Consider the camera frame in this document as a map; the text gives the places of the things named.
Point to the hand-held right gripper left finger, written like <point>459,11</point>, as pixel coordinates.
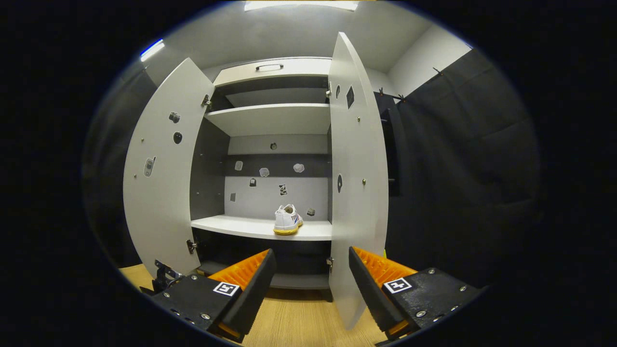
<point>250,299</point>

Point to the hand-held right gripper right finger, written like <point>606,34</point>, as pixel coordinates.
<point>366,294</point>

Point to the white shoe cabinet door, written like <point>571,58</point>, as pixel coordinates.
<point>159,207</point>
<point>359,154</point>

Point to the white shoe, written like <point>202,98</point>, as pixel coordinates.
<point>288,220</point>

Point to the white shoe cabinet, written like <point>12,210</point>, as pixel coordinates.
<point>274,193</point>

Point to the white cabinet shelf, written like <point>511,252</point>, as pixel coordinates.
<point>241,227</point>
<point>279,98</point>
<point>274,120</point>

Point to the black backdrop cloth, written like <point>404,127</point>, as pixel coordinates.
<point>458,168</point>

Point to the ceiling light panel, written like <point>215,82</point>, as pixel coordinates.
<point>152,50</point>
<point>301,5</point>

